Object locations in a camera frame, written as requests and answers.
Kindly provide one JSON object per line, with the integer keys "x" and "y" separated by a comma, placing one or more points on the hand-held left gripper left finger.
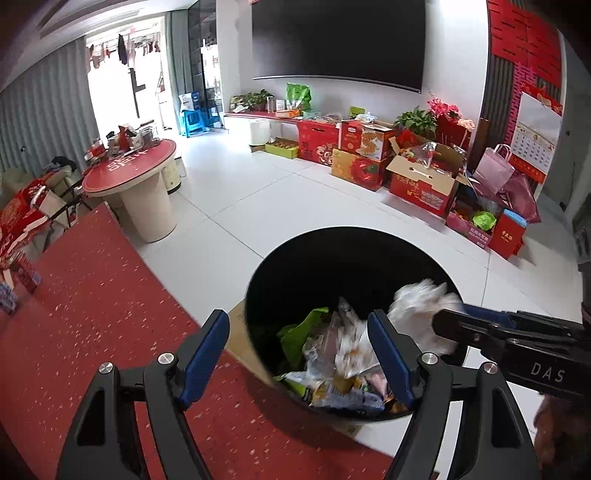
{"x": 203, "y": 360}

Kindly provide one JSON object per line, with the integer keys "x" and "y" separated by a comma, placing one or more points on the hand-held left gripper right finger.
{"x": 388, "y": 355}

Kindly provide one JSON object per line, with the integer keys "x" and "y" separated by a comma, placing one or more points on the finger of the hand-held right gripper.
{"x": 485, "y": 314}
{"x": 461, "y": 337}

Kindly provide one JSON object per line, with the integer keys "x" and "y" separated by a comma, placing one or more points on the clear plastic bag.
{"x": 341, "y": 339}

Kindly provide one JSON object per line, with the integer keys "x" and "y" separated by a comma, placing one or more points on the white tissue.
{"x": 415, "y": 304}

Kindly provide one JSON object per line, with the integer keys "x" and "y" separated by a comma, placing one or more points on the white blue printed plastic bag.
{"x": 351, "y": 399}

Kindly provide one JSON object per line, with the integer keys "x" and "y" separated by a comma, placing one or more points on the yellow snack packet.
{"x": 334, "y": 387}

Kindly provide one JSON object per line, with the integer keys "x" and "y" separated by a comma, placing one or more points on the green plastic bag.
{"x": 300, "y": 332}

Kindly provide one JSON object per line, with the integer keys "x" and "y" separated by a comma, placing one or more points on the black trash bin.
{"x": 314, "y": 267}

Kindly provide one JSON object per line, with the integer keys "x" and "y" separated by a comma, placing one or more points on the person's right hand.
{"x": 558, "y": 429}

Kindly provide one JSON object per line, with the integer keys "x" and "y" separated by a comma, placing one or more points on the red flat gift box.
{"x": 508, "y": 235}

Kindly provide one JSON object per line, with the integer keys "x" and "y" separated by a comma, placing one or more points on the pink box with green packing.
{"x": 475, "y": 221}

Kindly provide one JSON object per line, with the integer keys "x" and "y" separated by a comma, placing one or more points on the dark red bag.
{"x": 521, "y": 198}

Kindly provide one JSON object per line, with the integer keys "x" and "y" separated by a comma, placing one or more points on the open red cardboard box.
{"x": 425, "y": 182}

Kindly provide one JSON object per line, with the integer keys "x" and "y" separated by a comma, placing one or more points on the pink paper bag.
{"x": 496, "y": 166}

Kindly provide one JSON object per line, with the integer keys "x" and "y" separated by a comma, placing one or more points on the round red-topped coffee table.
{"x": 134, "y": 184}

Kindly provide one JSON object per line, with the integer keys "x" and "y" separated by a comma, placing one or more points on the pink flower bouquet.
{"x": 450, "y": 120}

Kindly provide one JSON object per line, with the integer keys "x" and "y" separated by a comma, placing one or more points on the red drink can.
{"x": 25, "y": 272}

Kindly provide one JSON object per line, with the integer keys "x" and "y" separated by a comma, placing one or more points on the leafy green potted plant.
{"x": 418, "y": 122}

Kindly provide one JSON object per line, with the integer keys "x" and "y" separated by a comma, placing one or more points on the silver drink can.
{"x": 7, "y": 297}

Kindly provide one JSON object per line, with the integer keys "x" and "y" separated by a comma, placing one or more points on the pastry print carton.
{"x": 367, "y": 138}

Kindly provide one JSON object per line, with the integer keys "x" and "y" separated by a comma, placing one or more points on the green fruit tray box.
{"x": 281, "y": 148}

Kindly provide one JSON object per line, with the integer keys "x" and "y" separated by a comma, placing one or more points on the sofa with red cover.
{"x": 18, "y": 221}

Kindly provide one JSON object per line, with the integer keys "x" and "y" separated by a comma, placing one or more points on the group of small boxes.
{"x": 124, "y": 138}

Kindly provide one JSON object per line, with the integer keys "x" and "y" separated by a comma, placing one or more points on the white paper roll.
{"x": 259, "y": 131}

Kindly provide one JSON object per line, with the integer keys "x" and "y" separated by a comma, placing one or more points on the blue plastic stool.
{"x": 194, "y": 122}

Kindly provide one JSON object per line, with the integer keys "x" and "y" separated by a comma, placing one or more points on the white blue carton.
{"x": 189, "y": 100}

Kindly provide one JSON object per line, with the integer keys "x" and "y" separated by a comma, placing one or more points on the beige armchair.
{"x": 14, "y": 180}

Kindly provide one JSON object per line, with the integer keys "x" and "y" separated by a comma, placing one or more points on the small potted plants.
{"x": 254, "y": 99}

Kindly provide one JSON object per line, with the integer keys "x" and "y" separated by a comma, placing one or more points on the green printed gift bag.
{"x": 298, "y": 97}

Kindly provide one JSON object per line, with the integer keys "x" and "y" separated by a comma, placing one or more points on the dark glass cabinet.
{"x": 207, "y": 69}

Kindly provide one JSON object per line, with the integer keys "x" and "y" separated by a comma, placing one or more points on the grey curtain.
{"x": 41, "y": 106}
{"x": 178, "y": 60}

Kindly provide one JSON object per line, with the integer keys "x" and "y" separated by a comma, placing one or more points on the hanging laundry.
{"x": 122, "y": 48}

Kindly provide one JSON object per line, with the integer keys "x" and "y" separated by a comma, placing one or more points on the wall calendar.
{"x": 535, "y": 134}

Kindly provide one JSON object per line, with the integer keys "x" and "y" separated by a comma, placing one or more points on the red paper wall decoration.
{"x": 526, "y": 37}

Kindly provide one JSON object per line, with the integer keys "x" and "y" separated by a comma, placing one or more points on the black wall television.
{"x": 341, "y": 41}

